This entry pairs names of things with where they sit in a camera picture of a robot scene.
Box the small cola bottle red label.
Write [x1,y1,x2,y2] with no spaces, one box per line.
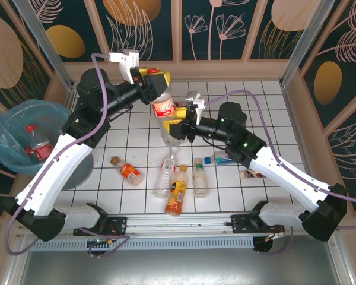
[25,123,54,163]

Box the clear bottle green white cap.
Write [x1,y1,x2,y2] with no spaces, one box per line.
[192,159,209,199]

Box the slotted grey cable tray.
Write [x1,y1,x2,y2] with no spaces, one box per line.
[28,237,256,252]

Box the blue plastic bin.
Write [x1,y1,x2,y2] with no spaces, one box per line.
[0,99,74,176]

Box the clear water bottle white label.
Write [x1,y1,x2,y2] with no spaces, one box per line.
[152,145,179,199]

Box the orange juice bottle yellow cap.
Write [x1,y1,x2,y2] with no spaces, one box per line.
[164,164,189,216]

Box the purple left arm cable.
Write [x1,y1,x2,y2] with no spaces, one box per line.
[6,52,132,259]

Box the brown drink bottle white cap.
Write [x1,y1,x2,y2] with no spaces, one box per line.
[239,169,265,179]

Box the aluminium frame post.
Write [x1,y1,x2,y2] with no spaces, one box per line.
[278,0,336,87]
[11,0,78,93]

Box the large cola bottle red label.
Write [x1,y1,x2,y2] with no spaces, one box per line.
[147,68,186,148]

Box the blue label bottle blue cap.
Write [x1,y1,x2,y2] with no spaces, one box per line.
[204,150,238,166]

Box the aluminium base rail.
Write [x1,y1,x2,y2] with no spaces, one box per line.
[16,212,338,238]

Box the grey metal sheet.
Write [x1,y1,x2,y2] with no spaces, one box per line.
[17,249,342,285]

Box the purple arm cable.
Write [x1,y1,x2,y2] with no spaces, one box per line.
[204,88,356,257]
[6,52,132,259]

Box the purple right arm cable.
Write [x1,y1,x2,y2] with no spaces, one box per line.
[204,88,356,257]

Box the orange label bottle tan cap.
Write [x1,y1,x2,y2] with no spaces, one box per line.
[110,156,145,186]

